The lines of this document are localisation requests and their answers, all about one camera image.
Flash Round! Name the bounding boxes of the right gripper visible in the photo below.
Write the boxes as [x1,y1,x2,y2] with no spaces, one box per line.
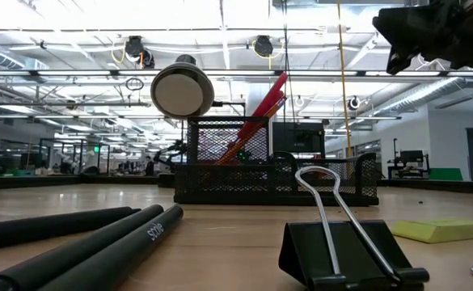
[372,0,473,74]

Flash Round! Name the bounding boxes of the orange pencil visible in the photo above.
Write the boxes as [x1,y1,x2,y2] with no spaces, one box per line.
[215,96,288,166]

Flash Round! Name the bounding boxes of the black mesh desk organizer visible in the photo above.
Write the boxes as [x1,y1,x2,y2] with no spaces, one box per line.
[173,116,380,206]

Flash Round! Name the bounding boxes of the large black binder clip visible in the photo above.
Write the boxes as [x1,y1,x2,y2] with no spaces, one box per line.
[278,165,430,291]

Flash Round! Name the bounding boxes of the black pen with scale print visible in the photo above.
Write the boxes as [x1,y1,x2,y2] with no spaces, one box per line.
[37,205,184,291]

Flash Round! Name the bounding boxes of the background robot workstation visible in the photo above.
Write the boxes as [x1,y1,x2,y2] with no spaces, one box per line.
[387,138,431,179]

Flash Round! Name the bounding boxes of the black computer case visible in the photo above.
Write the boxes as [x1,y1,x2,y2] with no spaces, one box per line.
[272,120,326,158]

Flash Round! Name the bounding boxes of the yellow sticky note pad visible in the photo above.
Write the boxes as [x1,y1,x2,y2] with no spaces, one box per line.
[391,218,473,245]

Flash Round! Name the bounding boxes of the black gooseneck desk lamp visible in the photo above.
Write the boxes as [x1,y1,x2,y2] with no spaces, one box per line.
[150,54,246,121]

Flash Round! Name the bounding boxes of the yellow hanging cord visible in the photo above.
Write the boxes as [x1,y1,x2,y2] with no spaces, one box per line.
[336,0,353,158]

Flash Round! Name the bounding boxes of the black hanging cable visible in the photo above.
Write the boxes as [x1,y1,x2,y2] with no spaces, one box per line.
[281,0,293,122]

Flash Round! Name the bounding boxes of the black aluminium table frame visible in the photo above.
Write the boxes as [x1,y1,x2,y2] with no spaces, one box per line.
[0,173,473,196]

